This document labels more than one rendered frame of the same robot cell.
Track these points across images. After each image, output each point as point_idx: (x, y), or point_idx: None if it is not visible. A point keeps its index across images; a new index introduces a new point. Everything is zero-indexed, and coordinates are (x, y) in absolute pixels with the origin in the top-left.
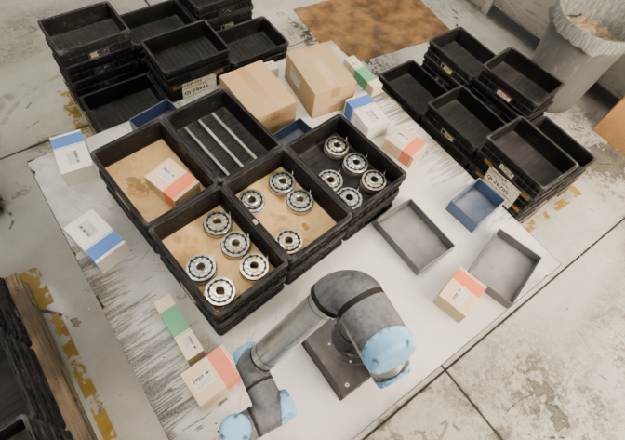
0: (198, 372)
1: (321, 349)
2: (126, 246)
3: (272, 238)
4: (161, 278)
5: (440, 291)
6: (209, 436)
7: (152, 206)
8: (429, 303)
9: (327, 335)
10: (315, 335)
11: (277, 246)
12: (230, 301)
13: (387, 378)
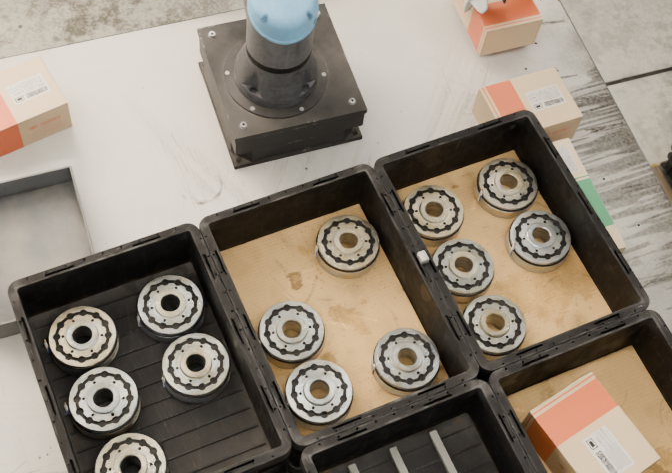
0: (552, 110)
1: (340, 73)
2: None
3: (394, 216)
4: None
5: (43, 139)
6: (537, 56)
7: (633, 420)
8: (80, 125)
9: (321, 87)
10: (342, 95)
11: (387, 198)
12: (492, 160)
13: None
